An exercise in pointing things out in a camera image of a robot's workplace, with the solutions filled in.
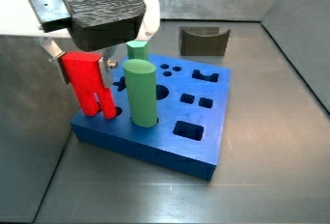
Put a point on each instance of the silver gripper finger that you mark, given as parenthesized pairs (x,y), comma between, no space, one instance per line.
(107,64)

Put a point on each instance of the green hexagonal peg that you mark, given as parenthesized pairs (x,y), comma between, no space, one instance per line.
(137,50)

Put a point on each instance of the green round peg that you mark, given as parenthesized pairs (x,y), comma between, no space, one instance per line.
(140,80)

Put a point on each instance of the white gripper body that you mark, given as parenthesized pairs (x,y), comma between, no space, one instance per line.
(18,21)

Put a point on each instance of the red square-circle block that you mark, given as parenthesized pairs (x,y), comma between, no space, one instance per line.
(92,94)

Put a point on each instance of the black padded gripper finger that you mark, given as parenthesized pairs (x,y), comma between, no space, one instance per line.
(56,53)

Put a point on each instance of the blue foam peg board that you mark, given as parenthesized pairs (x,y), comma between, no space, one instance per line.
(183,142)

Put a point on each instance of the black curved fixture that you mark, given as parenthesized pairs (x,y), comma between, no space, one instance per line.
(203,41)

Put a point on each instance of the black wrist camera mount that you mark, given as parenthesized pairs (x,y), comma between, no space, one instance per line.
(104,22)

